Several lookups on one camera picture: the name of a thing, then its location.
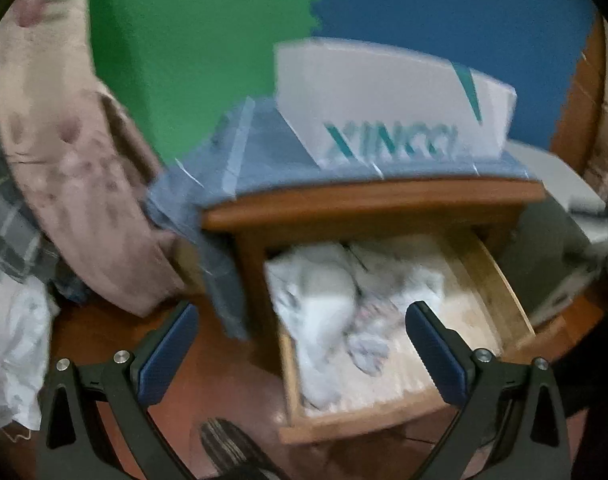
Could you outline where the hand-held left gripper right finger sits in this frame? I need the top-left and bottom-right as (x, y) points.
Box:
(405, 301), (571, 480)

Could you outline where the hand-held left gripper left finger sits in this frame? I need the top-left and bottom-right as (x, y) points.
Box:
(38, 301), (201, 480)

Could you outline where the floral print underwear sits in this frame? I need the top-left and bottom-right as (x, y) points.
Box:
(346, 295), (400, 376)

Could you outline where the pale blue underwear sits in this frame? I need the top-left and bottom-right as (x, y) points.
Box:
(349, 240), (445, 311)

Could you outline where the wooden drawer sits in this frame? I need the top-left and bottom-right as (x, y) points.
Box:
(264, 225), (537, 446)

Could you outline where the large white underwear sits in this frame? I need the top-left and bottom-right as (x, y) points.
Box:
(266, 245), (360, 408)

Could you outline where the white cardboard box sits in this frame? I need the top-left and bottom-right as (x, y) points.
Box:
(273, 37), (517, 170)

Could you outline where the brown satin cloth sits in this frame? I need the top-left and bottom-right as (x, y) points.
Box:
(96, 91), (187, 318)

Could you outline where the dark striped slipper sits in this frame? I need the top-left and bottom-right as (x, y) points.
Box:
(199, 417), (285, 480)

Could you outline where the white patterned bed sheet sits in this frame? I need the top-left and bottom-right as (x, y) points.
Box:
(0, 275), (60, 433)

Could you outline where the grey plastic box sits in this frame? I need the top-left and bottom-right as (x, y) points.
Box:
(496, 140), (608, 326)

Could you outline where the pink beige blanket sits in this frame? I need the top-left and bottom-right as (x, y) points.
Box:
(0, 0), (160, 311)

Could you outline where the grey plaid blanket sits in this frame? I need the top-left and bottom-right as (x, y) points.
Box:
(0, 95), (90, 303)

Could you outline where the blue cloth cover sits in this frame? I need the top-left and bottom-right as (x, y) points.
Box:
(146, 95), (532, 338)

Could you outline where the brown wooden board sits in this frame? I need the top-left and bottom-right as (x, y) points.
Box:
(549, 12), (608, 193)

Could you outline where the green foam mat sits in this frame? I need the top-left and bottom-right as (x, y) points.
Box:
(86, 0), (325, 171)

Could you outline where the blue foam mat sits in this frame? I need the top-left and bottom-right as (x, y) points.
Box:
(309, 0), (605, 146)

